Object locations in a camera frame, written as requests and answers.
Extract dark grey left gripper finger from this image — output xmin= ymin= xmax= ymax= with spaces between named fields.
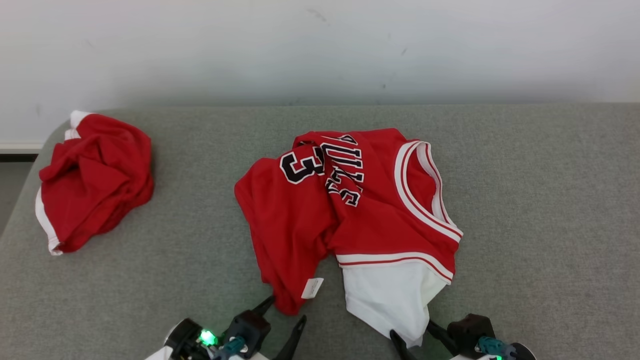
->
xmin=252 ymin=295 xmax=277 ymax=315
xmin=272 ymin=314 xmax=308 ymax=360

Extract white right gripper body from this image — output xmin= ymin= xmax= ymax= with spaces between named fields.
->
xmin=447 ymin=351 xmax=501 ymax=360

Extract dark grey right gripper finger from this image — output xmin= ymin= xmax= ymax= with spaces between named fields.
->
xmin=389 ymin=329 xmax=419 ymax=360
xmin=426 ymin=319 xmax=459 ymax=356

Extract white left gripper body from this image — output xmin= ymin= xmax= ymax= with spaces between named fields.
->
xmin=196 ymin=327 xmax=275 ymax=360

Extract red Bulls basketball jersey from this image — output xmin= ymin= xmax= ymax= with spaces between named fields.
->
xmin=233 ymin=128 xmax=464 ymax=349

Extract red Bulls basketball shorts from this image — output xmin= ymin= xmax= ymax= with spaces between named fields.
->
xmin=34 ymin=110 xmax=155 ymax=257

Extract grey fabric sofa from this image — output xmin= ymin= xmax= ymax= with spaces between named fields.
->
xmin=0 ymin=103 xmax=640 ymax=360

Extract white baseboard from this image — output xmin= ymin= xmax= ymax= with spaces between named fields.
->
xmin=0 ymin=142 xmax=44 ymax=154

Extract black right cable teal plug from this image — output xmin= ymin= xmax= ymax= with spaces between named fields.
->
xmin=475 ymin=336 xmax=519 ymax=360

